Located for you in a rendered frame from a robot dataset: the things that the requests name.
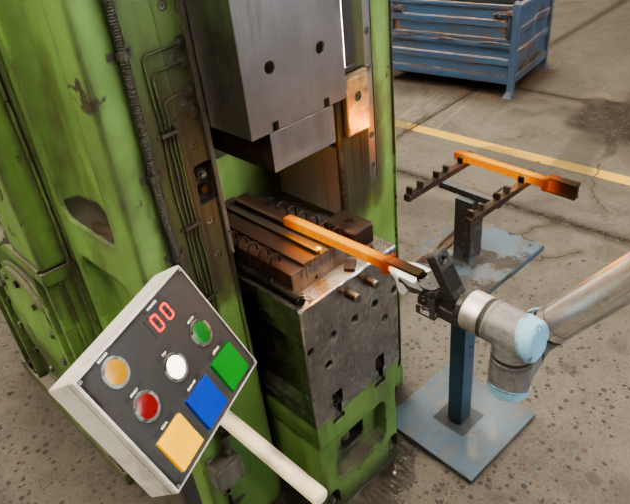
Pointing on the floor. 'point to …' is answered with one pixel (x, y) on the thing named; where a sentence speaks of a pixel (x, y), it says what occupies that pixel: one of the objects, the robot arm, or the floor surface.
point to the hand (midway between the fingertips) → (395, 265)
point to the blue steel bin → (472, 38)
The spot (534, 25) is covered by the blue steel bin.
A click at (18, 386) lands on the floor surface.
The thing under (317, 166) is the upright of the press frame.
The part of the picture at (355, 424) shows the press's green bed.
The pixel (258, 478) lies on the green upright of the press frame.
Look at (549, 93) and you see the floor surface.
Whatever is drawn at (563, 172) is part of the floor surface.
